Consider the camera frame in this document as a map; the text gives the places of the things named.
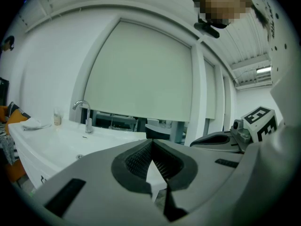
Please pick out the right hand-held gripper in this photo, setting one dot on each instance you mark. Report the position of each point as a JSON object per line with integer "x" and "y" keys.
{"x": 258, "y": 119}

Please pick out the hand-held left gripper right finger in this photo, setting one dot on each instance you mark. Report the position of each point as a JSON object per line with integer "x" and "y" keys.
{"x": 207, "y": 173}

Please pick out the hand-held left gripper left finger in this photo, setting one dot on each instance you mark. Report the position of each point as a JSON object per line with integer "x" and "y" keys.
{"x": 105, "y": 185}

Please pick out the narrow white roller blind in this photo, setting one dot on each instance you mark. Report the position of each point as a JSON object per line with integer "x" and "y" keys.
{"x": 210, "y": 91}

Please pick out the white vanity cabinet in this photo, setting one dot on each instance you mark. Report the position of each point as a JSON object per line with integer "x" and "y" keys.
{"x": 58, "y": 145}

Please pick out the chrome faucet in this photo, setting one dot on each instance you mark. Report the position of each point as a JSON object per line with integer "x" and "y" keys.
{"x": 88, "y": 123}

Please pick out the clear glass cup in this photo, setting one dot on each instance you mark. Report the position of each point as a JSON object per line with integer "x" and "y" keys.
{"x": 57, "y": 118}

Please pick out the ceiling tube light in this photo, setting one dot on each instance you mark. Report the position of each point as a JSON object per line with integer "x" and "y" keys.
{"x": 263, "y": 69}

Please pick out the white plate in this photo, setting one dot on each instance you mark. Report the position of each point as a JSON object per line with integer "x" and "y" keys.
{"x": 35, "y": 125}

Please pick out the orange sofa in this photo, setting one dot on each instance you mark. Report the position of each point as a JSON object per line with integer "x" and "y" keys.
{"x": 14, "y": 171}

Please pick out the white polka dot shirt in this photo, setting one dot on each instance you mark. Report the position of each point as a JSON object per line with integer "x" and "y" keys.
{"x": 282, "y": 62}

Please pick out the wide white roller blind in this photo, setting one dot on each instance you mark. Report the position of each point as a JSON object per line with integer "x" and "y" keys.
{"x": 141, "y": 72}

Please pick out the black white striped blanket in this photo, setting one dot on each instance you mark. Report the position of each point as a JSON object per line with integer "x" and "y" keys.
{"x": 7, "y": 145}

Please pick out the orange cushion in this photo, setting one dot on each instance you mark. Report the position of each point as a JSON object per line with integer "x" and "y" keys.
{"x": 17, "y": 119}

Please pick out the person's head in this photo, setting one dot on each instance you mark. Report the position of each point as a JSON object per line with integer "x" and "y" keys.
{"x": 221, "y": 1}

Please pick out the black head camera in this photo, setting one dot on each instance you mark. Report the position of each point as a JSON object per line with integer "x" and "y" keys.
{"x": 207, "y": 28}

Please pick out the black wall screen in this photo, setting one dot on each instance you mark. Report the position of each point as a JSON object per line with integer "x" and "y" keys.
{"x": 4, "y": 91}

